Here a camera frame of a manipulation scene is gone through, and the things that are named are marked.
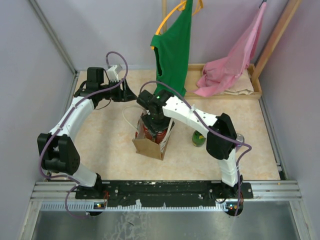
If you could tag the purple soda can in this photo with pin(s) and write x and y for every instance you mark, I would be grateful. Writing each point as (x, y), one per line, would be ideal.
(240, 138)

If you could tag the green glass bottle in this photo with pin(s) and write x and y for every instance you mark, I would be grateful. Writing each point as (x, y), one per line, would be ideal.
(198, 139)

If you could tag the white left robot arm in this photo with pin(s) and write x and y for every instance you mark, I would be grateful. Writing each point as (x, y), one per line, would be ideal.
(57, 151)

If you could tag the red cola can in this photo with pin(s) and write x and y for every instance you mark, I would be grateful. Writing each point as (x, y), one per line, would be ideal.
(148, 134)

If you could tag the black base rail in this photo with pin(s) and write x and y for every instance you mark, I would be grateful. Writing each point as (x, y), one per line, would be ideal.
(172, 193)

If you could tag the pink shirt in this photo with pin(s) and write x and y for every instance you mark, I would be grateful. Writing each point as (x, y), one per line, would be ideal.
(223, 70)

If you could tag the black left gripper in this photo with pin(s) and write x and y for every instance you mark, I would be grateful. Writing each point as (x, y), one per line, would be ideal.
(125, 95)

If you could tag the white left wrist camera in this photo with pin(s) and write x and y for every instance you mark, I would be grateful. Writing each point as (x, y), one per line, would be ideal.
(113, 73)

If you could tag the wooden tray frame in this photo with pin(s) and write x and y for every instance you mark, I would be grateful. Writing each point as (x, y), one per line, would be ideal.
(242, 88)

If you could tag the burlap canvas bag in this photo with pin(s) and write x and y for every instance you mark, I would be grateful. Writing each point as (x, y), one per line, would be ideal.
(143, 145)

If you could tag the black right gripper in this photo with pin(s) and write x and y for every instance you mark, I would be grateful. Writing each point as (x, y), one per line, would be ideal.
(155, 128)

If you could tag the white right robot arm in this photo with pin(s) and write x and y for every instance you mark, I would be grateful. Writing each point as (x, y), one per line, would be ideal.
(219, 131)

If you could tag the green t-shirt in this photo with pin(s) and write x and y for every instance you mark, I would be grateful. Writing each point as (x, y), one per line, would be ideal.
(172, 50)

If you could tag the orange-red soda can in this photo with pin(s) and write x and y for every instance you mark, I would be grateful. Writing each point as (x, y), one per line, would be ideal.
(160, 136)

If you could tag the wooden rack post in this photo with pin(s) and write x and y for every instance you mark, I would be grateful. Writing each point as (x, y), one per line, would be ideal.
(279, 29)

